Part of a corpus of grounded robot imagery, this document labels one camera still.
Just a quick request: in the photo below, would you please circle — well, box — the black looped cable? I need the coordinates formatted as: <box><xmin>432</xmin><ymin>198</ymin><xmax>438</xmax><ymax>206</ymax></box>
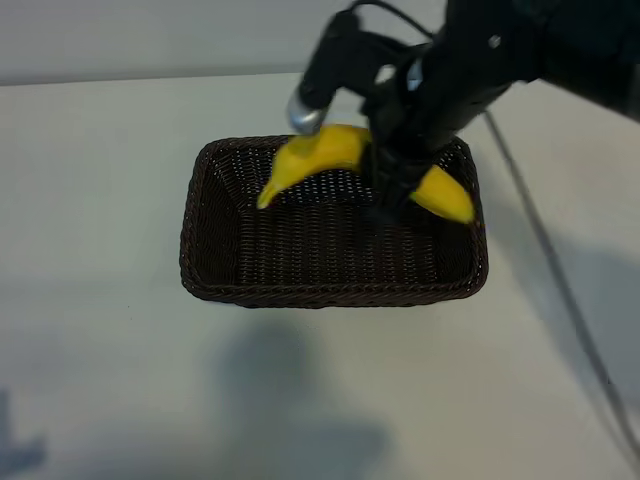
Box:
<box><xmin>348</xmin><ymin>0</ymin><xmax>437</xmax><ymax>42</ymax></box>

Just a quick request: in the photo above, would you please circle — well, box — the dark brown wicker basket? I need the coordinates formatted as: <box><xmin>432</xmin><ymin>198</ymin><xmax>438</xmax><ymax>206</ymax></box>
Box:
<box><xmin>178</xmin><ymin>133</ymin><xmax>489</xmax><ymax>310</ymax></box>

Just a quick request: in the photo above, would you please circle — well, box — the silver capped black cylinder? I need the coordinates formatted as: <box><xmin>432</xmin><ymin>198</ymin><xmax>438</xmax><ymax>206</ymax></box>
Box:
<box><xmin>286</xmin><ymin>8</ymin><xmax>432</xmax><ymax>135</ymax></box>

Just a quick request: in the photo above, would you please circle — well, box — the yellow banana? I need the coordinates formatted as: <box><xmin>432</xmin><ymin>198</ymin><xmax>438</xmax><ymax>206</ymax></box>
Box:
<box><xmin>256</xmin><ymin>123</ymin><xmax>477</xmax><ymax>226</ymax></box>

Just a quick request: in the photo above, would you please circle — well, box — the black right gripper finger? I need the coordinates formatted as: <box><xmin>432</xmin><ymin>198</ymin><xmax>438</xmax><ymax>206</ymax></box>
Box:
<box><xmin>387</xmin><ymin>144</ymin><xmax>432</xmax><ymax>225</ymax></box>
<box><xmin>366</xmin><ymin>133</ymin><xmax>397</xmax><ymax>214</ymax></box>

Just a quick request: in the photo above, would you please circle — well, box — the grey cable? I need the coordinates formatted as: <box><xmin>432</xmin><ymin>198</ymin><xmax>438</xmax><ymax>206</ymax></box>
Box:
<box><xmin>483</xmin><ymin>109</ymin><xmax>640</xmax><ymax>454</ymax></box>

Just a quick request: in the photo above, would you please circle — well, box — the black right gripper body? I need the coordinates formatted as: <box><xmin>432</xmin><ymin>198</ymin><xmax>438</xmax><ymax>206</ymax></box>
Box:
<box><xmin>358</xmin><ymin>27</ymin><xmax>517</xmax><ymax>162</ymax></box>

